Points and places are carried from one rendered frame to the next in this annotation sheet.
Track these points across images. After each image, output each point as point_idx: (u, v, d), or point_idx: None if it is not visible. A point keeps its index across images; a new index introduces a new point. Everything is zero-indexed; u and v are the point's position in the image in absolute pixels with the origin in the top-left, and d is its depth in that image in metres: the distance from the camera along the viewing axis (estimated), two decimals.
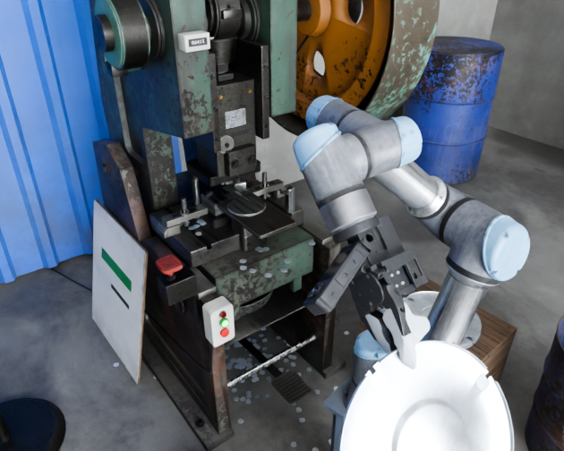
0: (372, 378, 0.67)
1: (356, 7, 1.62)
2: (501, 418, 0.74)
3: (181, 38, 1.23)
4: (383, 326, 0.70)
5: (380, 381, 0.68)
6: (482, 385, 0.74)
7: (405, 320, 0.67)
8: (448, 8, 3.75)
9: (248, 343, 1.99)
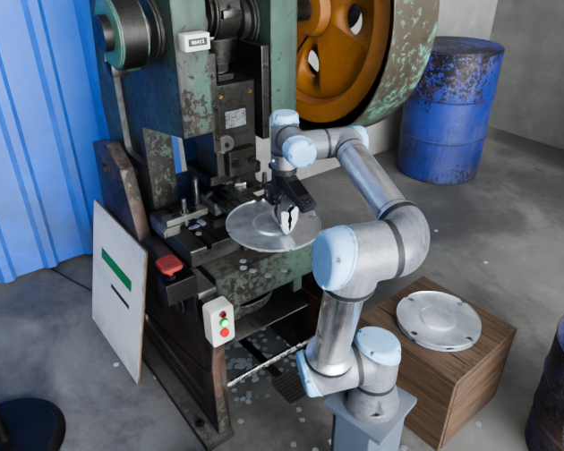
0: (312, 215, 1.57)
1: None
2: (267, 249, 1.41)
3: (181, 38, 1.23)
4: (287, 216, 1.43)
5: (310, 216, 1.56)
6: (287, 246, 1.43)
7: (295, 211, 1.46)
8: (448, 8, 3.75)
9: (248, 343, 1.99)
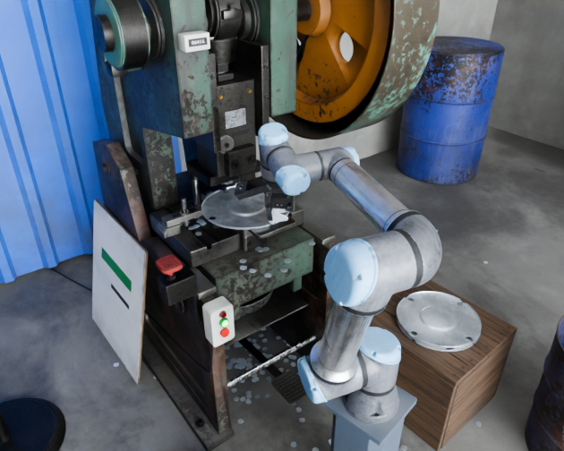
0: (223, 191, 1.71)
1: None
2: None
3: (181, 38, 1.23)
4: None
5: (226, 191, 1.70)
6: None
7: (271, 216, 1.46)
8: (448, 8, 3.75)
9: (248, 343, 1.99)
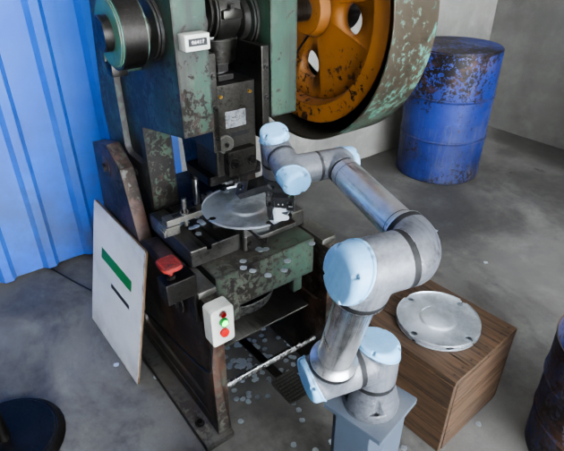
0: None
1: (355, 12, 1.62)
2: None
3: (181, 38, 1.23)
4: None
5: None
6: (226, 191, 1.71)
7: (272, 216, 1.46)
8: (448, 8, 3.75)
9: (248, 343, 1.99)
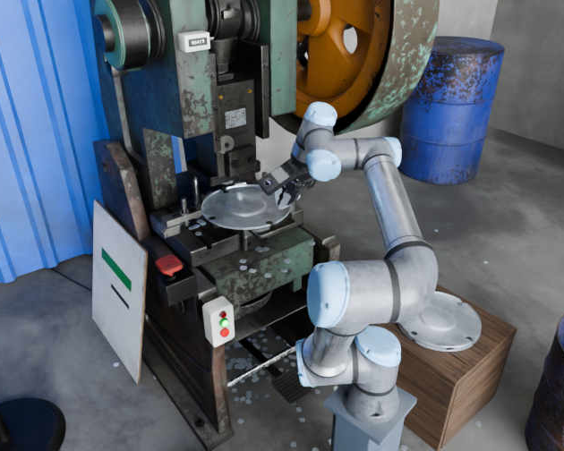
0: None
1: None
2: (205, 208, 1.60)
3: (181, 38, 1.23)
4: (282, 192, 1.41)
5: None
6: None
7: (292, 200, 1.40)
8: (448, 8, 3.75)
9: (248, 343, 1.99)
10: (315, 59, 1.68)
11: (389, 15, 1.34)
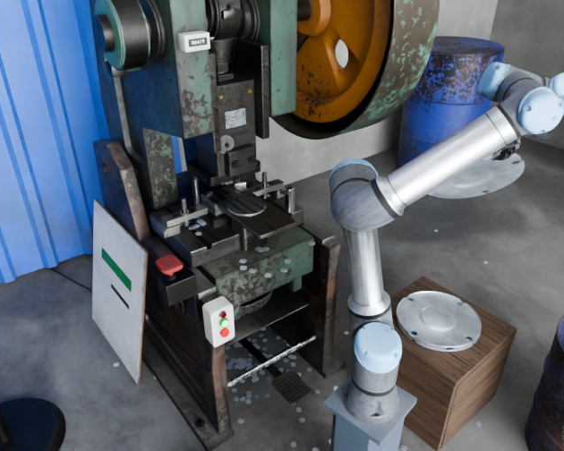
0: None
1: None
2: (440, 195, 1.57)
3: (181, 38, 1.23)
4: None
5: None
6: None
7: None
8: (448, 8, 3.75)
9: (248, 343, 1.99)
10: None
11: None
